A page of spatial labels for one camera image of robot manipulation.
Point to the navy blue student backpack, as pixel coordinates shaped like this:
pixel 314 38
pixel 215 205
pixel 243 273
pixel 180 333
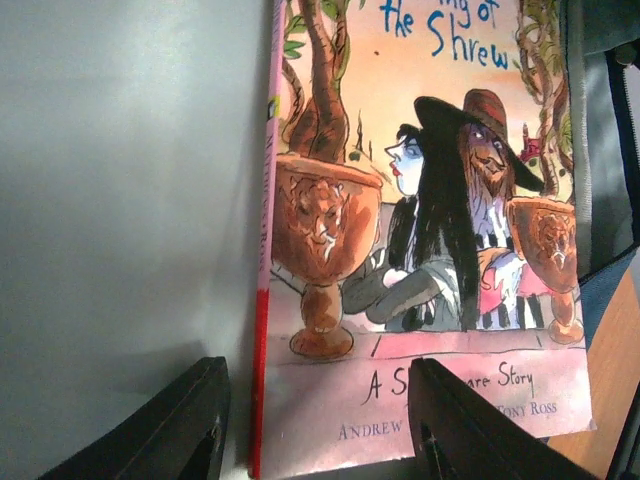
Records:
pixel 601 48

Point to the Taming of the Shrew book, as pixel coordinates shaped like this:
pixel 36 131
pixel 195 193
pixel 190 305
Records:
pixel 418 202

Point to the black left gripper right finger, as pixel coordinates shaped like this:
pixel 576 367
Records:
pixel 458 434

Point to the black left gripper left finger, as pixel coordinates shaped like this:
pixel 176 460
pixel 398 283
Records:
pixel 179 434

